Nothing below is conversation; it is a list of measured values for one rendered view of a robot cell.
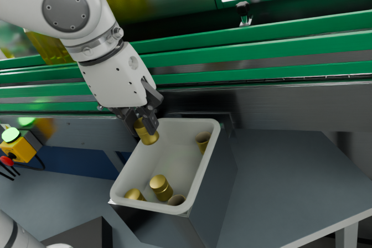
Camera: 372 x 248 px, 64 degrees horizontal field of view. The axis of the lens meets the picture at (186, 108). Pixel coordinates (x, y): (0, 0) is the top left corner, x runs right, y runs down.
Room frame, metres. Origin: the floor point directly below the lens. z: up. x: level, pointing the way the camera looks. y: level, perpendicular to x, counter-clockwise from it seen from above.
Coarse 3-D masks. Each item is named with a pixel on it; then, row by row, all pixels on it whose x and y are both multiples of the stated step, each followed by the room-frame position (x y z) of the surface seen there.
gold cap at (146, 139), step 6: (138, 120) 0.45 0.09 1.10; (138, 126) 0.44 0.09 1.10; (138, 132) 0.43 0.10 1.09; (144, 132) 0.43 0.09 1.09; (156, 132) 0.44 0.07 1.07; (144, 138) 0.43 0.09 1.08; (150, 138) 0.43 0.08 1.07; (156, 138) 0.43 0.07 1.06; (144, 144) 0.43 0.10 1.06; (150, 144) 0.43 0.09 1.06
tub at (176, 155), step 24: (168, 120) 0.54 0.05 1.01; (192, 120) 0.50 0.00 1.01; (168, 144) 0.54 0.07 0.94; (192, 144) 0.51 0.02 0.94; (144, 168) 0.47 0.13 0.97; (168, 168) 0.47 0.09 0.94; (192, 168) 0.44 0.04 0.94; (120, 192) 0.40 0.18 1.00; (144, 192) 0.43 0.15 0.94; (192, 192) 0.32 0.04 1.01
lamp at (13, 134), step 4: (8, 128) 0.78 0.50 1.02; (12, 128) 0.77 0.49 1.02; (4, 132) 0.76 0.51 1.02; (8, 132) 0.76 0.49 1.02; (12, 132) 0.76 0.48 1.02; (16, 132) 0.76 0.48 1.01; (4, 136) 0.75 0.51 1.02; (8, 136) 0.75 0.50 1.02; (12, 136) 0.75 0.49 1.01; (16, 136) 0.76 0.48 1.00; (4, 140) 0.75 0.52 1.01; (8, 140) 0.75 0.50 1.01; (12, 140) 0.75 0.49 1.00
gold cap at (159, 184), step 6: (156, 180) 0.41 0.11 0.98; (162, 180) 0.40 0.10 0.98; (150, 186) 0.40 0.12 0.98; (156, 186) 0.39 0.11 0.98; (162, 186) 0.39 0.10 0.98; (168, 186) 0.40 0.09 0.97; (156, 192) 0.39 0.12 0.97; (162, 192) 0.39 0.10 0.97; (168, 192) 0.39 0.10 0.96; (162, 198) 0.39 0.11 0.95; (168, 198) 0.39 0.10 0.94
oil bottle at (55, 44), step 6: (48, 36) 0.79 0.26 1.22; (48, 42) 0.80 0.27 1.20; (54, 42) 0.79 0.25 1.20; (60, 42) 0.78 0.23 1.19; (54, 48) 0.80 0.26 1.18; (60, 48) 0.79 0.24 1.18; (60, 54) 0.79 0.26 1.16; (66, 54) 0.78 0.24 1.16; (60, 60) 0.80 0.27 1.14; (66, 60) 0.79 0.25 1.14; (72, 60) 0.78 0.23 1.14
